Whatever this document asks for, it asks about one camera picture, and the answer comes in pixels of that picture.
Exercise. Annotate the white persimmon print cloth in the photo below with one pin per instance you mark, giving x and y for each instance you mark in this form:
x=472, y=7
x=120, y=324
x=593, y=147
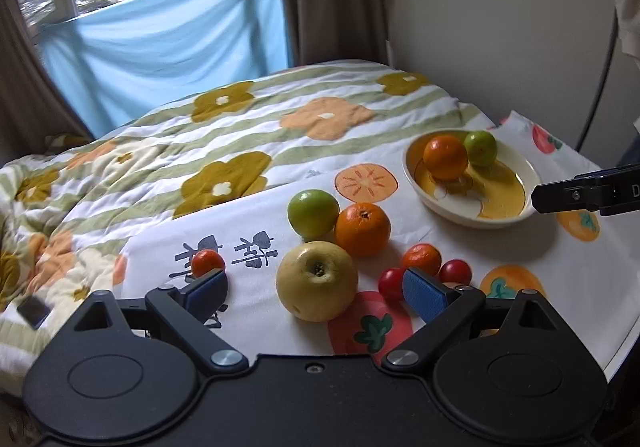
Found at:
x=272, y=204

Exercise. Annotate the small red-orange tomato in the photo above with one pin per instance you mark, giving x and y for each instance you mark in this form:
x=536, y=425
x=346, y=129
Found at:
x=207, y=261

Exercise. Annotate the large orange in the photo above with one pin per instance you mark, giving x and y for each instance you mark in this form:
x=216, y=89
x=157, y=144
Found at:
x=362, y=229
x=445, y=157

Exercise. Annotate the red cherry tomato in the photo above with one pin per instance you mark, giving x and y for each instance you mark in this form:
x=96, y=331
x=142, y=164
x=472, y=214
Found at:
x=455, y=272
x=390, y=283

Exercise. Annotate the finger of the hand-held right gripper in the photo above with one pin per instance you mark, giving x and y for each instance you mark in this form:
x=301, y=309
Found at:
x=565, y=197

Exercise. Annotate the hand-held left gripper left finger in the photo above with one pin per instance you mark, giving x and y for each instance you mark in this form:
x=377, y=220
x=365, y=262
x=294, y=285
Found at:
x=210, y=289

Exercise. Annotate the light blue cloth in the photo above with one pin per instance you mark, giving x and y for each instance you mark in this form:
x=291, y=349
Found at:
x=175, y=52

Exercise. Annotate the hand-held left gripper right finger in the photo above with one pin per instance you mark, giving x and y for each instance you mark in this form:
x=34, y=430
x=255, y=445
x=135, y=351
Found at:
x=422, y=294

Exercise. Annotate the small tangerine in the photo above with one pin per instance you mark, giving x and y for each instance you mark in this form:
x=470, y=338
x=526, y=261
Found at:
x=422, y=258

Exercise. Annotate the cream bowl with yellow print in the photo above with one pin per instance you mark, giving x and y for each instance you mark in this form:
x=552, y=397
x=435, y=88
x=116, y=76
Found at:
x=500, y=197

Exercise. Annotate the white hanging garment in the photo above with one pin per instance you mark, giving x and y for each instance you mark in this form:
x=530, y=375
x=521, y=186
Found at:
x=631, y=2

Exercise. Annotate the floral striped blanket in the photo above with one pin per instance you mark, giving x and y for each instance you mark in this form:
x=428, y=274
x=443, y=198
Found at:
x=300, y=92

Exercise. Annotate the green apple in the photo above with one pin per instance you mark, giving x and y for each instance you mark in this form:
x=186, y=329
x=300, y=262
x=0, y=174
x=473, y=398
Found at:
x=482, y=147
x=312, y=214

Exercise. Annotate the small black rectangular object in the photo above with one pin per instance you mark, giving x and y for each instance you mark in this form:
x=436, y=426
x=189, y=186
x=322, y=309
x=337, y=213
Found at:
x=32, y=312

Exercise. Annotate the yellow apple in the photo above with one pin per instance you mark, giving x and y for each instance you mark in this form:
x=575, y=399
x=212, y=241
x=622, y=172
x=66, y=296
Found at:
x=317, y=279

